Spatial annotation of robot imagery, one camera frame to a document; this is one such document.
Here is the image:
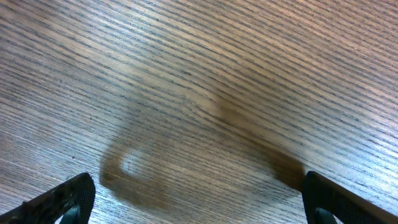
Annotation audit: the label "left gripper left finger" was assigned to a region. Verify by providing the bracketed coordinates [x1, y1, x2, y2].
[1, 172, 96, 224]

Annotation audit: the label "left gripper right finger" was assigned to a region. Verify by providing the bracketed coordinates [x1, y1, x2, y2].
[302, 171, 397, 224]

